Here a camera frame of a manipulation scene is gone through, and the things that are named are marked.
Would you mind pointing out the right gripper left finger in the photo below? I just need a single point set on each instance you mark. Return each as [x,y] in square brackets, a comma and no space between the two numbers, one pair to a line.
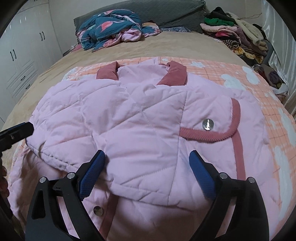
[45,220]

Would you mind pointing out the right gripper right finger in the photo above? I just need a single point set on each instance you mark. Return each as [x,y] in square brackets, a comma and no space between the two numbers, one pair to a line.
[237,211]

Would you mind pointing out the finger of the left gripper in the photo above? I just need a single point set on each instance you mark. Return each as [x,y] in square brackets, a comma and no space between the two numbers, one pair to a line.
[15,134]

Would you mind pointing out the pink quilted jacket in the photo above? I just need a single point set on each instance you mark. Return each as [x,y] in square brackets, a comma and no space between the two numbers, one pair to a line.
[138,143]

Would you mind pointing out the pile of assorted clothes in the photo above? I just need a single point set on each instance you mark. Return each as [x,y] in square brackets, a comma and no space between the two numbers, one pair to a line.
[247,41]

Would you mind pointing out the left hand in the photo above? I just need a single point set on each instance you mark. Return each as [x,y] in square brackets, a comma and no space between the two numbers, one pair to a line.
[3,182]

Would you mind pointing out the white wardrobe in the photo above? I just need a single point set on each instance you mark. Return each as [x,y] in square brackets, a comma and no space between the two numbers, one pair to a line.
[29,47]

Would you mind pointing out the orange white plaid blanket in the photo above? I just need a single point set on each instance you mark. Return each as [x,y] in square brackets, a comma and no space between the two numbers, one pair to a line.
[254,92]

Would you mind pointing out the blue pink floral quilt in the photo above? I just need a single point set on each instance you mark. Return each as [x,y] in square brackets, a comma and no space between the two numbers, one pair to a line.
[113,27]

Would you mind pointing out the white satin curtain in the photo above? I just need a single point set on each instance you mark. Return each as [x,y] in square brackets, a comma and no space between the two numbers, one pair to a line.
[283,57]

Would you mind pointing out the dark grey headboard cushion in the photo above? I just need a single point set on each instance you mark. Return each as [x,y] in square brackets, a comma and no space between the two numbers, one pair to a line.
[166,14]

